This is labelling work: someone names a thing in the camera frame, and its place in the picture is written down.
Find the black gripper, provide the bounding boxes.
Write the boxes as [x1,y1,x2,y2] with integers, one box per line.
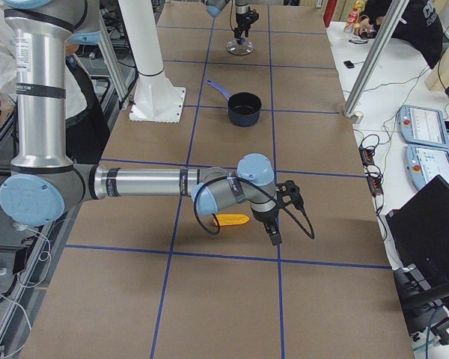
[251,207,282,245]
[233,11,251,40]

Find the glass pot lid blue knob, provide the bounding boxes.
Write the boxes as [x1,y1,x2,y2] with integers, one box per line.
[226,37,254,56]

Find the yellow toy corn cob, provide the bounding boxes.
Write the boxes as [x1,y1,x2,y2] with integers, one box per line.
[213,213,250,227]

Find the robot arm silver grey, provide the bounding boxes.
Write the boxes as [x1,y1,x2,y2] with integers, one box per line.
[0,1,284,245]
[201,0,259,43]

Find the dark blue saucepan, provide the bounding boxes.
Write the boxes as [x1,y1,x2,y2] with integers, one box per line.
[206,79,262,127]

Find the black orange usb hub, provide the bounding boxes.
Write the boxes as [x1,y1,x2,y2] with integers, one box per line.
[358,146,384,197]

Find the small metal cylinder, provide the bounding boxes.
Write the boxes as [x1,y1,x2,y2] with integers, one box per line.
[351,111,364,124]

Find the black laptop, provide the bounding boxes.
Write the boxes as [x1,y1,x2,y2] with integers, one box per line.
[386,175,449,277]

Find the lower teach pendant blue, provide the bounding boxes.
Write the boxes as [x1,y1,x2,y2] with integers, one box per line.
[405,144,449,190]

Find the teach pendant blue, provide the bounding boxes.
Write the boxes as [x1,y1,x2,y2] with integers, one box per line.
[405,144,449,190]
[396,105,449,149]

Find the black monitor stand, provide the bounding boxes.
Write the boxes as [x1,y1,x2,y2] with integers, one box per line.
[393,265,449,346]

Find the upper teach pendant blue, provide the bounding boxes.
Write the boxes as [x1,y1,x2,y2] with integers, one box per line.
[396,105,449,149]

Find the person in black shirt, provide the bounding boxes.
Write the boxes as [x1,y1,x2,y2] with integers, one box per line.
[354,0,443,69]

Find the person in white clothing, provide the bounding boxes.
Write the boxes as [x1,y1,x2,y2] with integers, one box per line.
[0,1,110,164]

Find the white pedestal column with base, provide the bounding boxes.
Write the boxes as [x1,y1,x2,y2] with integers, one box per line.
[119,0,186,123]

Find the aluminium frame post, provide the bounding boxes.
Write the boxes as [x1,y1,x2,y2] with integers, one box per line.
[342,0,409,124]

